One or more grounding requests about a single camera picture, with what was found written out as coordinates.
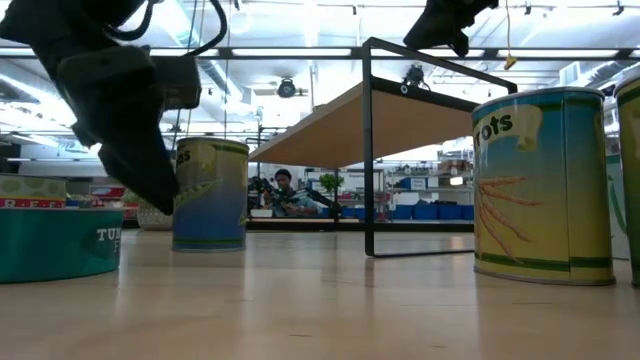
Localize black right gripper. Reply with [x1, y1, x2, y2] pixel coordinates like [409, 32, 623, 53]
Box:
[402, 0, 501, 59]

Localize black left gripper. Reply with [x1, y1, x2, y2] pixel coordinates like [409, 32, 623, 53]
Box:
[54, 43, 181, 217]

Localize short beef can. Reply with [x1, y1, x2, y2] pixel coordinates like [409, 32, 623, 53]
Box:
[0, 172, 68, 210]

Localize peas can blue-yellow label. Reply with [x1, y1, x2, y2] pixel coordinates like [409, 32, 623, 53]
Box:
[171, 136, 250, 254]

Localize carrots can blue-yellow label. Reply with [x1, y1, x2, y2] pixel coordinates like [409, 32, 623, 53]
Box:
[471, 86, 617, 287]

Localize food can yellow-green label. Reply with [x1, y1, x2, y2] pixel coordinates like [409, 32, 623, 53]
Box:
[613, 73, 640, 289]

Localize food can white-green label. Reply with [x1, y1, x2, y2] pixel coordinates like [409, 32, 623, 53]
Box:
[605, 153, 630, 261]

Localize black device behind shelf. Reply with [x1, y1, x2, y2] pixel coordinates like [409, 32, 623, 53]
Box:
[402, 63, 431, 91]

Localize red box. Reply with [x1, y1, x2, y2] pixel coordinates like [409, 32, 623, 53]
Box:
[89, 185, 126, 200]

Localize small green potted plant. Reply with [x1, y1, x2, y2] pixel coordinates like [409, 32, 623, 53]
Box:
[121, 188, 175, 232]

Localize teal tuna can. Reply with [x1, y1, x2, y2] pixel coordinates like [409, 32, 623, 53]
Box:
[0, 206, 125, 285]

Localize person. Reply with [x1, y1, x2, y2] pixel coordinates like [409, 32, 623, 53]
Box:
[263, 168, 321, 218]

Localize small background potted tree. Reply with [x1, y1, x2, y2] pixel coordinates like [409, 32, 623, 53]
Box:
[319, 172, 346, 219]

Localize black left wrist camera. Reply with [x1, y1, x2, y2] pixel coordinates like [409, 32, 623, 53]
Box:
[149, 54, 203, 111]

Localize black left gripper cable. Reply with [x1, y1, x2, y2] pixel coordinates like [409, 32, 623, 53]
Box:
[102, 0, 230, 57]

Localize round black hanging camera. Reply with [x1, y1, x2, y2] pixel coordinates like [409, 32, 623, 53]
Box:
[276, 77, 299, 100]

